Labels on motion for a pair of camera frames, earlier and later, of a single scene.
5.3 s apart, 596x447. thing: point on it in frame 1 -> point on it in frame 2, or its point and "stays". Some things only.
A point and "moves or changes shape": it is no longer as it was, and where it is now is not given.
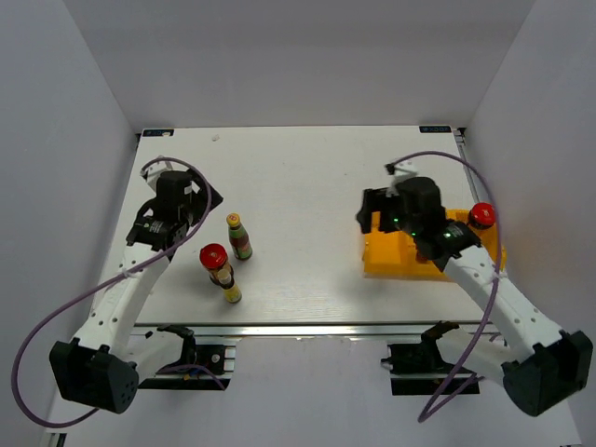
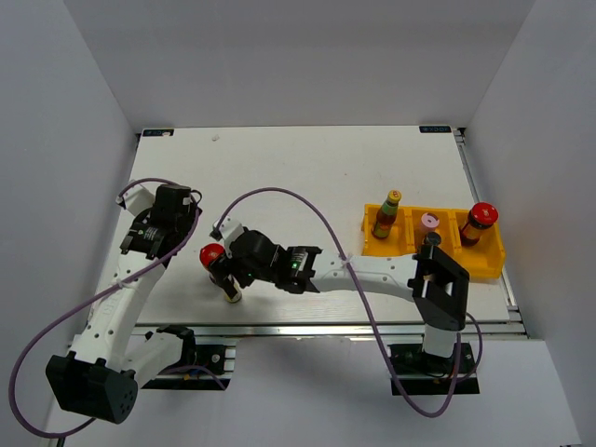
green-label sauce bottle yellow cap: x=238 y=237 moves or changes shape
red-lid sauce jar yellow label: x=213 y=258 stays
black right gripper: x=373 y=201 -> x=221 y=270
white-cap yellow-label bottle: x=225 y=278 stays
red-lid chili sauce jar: x=481 y=215 stays
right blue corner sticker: x=435 y=128 stays
